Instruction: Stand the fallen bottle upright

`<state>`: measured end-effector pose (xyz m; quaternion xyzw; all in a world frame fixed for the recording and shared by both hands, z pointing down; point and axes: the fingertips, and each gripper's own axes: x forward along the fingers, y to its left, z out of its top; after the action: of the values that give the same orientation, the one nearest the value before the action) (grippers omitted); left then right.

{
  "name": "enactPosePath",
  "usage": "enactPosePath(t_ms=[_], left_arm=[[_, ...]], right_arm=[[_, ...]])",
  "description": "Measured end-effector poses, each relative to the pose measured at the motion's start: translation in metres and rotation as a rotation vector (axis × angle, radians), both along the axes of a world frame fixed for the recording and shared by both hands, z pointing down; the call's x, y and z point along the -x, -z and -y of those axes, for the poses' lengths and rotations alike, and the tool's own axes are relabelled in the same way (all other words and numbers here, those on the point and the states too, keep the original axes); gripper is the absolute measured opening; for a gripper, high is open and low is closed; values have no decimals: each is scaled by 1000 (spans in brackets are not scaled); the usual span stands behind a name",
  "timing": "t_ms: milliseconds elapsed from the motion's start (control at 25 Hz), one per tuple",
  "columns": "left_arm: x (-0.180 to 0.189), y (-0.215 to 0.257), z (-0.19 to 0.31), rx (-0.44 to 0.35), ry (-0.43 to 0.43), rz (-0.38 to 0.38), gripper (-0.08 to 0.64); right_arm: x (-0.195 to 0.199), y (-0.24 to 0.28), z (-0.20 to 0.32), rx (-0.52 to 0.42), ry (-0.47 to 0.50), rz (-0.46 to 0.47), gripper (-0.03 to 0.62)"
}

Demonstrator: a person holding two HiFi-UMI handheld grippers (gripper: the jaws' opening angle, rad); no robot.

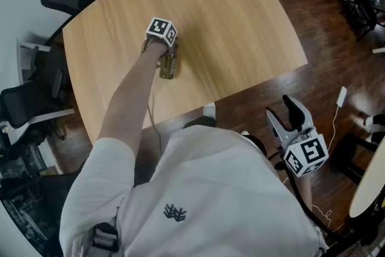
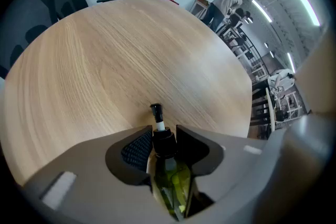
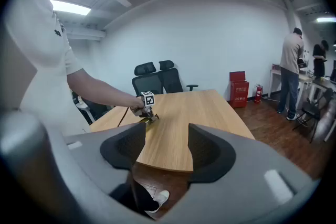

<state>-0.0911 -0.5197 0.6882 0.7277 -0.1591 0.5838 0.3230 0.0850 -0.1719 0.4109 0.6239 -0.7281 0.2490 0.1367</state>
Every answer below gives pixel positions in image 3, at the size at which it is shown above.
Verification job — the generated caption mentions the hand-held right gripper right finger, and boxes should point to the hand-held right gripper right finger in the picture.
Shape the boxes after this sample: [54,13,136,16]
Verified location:
[162,123,313,220]

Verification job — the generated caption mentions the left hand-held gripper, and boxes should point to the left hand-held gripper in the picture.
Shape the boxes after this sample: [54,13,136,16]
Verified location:
[130,90,160,121]

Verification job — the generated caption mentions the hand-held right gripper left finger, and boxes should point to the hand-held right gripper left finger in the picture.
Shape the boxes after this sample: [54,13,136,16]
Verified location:
[64,122,146,195]

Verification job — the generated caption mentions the person's left forearm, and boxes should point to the person's left forearm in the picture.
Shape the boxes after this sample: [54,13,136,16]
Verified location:
[66,68,145,113]

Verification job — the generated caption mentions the black mesh office chair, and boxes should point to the black mesh office chair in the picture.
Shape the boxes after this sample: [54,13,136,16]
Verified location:
[158,60,199,94]
[131,61,164,97]

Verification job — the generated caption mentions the person's black trouser leg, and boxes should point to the person's black trouser leg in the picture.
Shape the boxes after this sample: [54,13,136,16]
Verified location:
[109,183,160,218]

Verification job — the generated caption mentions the person's white shoe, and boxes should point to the person's white shoe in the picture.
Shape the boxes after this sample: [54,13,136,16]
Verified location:
[145,189,171,214]

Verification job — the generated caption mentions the red fire equipment cabinet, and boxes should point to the red fire equipment cabinet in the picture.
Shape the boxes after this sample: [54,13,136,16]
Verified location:
[229,70,250,109]

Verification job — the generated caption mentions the red fire extinguisher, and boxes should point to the red fire extinguisher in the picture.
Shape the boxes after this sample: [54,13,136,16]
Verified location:
[253,83,264,104]

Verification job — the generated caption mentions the black folding chair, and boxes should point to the black folding chair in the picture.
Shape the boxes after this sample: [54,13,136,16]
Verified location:
[292,88,334,144]

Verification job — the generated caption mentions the person's white shirt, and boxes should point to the person's white shirt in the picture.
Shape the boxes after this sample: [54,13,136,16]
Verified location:
[5,0,91,137]

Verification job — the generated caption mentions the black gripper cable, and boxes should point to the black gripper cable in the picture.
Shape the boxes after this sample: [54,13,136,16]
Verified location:
[116,106,130,128]

